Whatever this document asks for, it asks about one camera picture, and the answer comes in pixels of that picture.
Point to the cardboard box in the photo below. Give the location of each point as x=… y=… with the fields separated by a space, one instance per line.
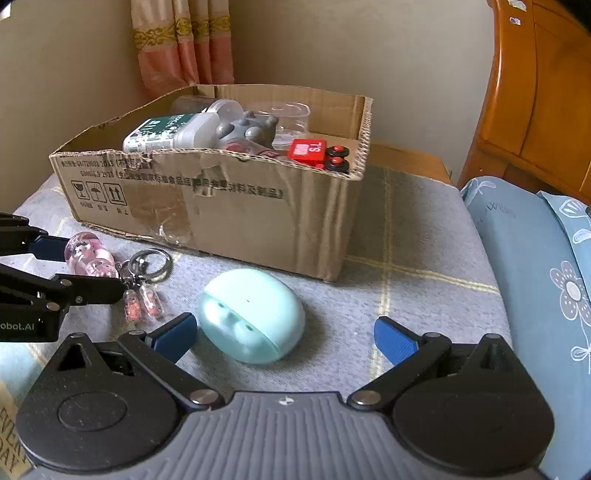
x=240 y=217

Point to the grey plaid blanket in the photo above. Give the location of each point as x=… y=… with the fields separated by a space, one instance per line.
x=415 y=258

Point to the red toy truck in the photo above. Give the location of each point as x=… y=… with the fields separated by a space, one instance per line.
x=307 y=151

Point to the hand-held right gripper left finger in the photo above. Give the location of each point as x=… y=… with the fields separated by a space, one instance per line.
x=174 y=334

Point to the white cotton swab container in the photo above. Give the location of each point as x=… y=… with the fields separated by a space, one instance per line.
x=171 y=131

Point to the yellow printed bed sheet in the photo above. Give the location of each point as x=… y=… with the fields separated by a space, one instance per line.
x=10 y=415

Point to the blue floral quilt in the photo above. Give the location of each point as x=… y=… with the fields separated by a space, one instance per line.
x=575 y=286

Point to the blue floral pillow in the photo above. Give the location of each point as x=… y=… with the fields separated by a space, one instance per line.
x=517 y=258

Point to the wooden headboard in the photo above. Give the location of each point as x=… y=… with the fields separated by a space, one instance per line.
x=545 y=92

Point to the pink curtain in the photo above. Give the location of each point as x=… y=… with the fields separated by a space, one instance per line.
x=184 y=50

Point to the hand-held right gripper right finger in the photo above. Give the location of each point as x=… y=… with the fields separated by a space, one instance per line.
x=393 y=340

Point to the small clear plastic container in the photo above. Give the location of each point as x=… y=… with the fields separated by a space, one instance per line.
x=291 y=117

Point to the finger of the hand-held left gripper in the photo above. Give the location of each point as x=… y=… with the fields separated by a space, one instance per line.
x=48 y=247
x=87 y=291

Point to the teal oval case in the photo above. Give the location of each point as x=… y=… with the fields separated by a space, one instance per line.
x=251 y=314

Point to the wooden bed frame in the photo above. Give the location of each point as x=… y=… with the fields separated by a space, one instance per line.
x=406 y=159

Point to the grey toy figure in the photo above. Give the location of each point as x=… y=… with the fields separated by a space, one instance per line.
x=244 y=129

